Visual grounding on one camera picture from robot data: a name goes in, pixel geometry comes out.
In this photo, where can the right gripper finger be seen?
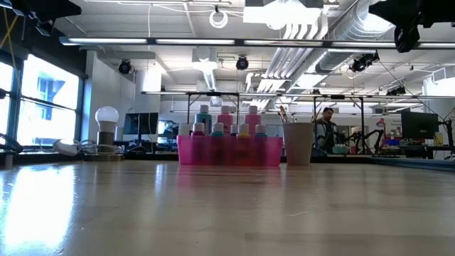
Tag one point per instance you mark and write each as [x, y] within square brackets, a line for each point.
[385, 10]

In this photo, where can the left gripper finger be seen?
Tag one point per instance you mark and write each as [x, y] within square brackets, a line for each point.
[69, 9]

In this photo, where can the large pink paint bottle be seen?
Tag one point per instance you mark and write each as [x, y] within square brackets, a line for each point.
[225, 119]
[253, 119]

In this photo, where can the large teal paint bottle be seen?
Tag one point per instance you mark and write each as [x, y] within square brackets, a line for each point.
[203, 119]

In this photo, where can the small yellow paint bottle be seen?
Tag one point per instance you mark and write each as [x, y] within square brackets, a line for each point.
[244, 130]

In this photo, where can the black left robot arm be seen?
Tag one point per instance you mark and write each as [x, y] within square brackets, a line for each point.
[7, 5]

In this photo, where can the black ceiling spotlight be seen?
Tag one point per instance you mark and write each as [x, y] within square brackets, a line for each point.
[242, 63]
[124, 67]

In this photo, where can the large black-framed window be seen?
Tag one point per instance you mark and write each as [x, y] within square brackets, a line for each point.
[46, 103]

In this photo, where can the red desk lamp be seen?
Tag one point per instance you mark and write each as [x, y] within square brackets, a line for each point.
[381, 123]

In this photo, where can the black computer monitor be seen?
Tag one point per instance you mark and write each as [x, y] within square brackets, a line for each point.
[140, 123]
[419, 125]

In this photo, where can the overhead LED light bar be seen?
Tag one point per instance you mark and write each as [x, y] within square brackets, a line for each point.
[195, 41]

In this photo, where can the black tripod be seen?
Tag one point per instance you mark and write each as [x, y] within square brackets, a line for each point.
[362, 140]

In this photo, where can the person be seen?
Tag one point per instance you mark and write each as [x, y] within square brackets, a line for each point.
[327, 131]

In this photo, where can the black clamp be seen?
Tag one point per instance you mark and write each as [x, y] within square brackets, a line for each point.
[318, 153]
[136, 150]

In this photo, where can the beige paper cup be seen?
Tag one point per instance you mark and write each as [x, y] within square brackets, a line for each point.
[298, 144]

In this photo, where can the pink plastic tray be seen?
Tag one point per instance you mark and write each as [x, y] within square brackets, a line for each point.
[231, 153]

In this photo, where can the black ceiling-mounted camera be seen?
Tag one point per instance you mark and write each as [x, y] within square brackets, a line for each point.
[364, 61]

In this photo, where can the black background rig frame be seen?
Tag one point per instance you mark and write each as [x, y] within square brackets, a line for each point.
[213, 93]

